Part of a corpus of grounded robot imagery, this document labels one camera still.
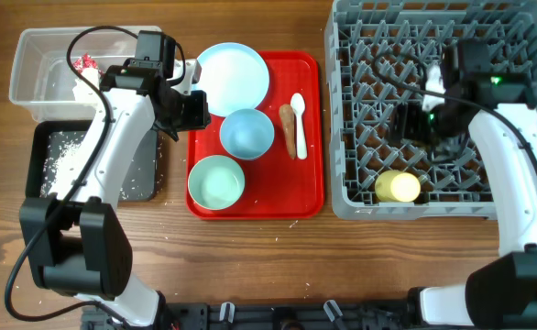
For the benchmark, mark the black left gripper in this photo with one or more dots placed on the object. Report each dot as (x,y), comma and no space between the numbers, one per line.
(199,118)

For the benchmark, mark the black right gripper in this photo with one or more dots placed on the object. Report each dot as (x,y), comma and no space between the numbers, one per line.
(403,124)

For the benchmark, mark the yellow plastic cup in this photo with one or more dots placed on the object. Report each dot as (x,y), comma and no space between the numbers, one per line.
(397,186)

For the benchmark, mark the light blue bowl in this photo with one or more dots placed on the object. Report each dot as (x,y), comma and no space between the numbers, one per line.
(247,134)

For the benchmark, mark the mint green bowl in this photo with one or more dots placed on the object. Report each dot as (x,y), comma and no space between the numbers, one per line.
(216,182)

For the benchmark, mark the red white wrapper tissue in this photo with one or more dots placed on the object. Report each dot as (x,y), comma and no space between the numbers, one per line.
(88,68)

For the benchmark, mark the white rice pile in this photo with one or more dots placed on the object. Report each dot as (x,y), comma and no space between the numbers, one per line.
(140,181)

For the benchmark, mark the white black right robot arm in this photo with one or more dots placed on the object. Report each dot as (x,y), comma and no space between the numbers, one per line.
(464,94)

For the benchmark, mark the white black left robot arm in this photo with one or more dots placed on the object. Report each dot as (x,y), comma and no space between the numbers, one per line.
(74,242)

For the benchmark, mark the grey dishwasher rack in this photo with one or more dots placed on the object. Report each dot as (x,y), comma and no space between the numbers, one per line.
(375,53)

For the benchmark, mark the black waste tray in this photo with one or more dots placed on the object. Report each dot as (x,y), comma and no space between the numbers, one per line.
(39,149)

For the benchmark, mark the light blue plate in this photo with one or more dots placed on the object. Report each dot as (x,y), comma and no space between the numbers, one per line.
(234,77)

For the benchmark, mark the white plastic spoon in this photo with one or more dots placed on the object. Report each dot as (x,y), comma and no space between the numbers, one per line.
(298,105)

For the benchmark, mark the red plastic tray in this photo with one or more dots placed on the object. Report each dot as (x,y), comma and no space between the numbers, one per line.
(276,186)

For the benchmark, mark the clear plastic bin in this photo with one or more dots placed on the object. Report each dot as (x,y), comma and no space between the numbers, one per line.
(42,82)

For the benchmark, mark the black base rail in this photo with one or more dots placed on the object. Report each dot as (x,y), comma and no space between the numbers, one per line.
(327,315)

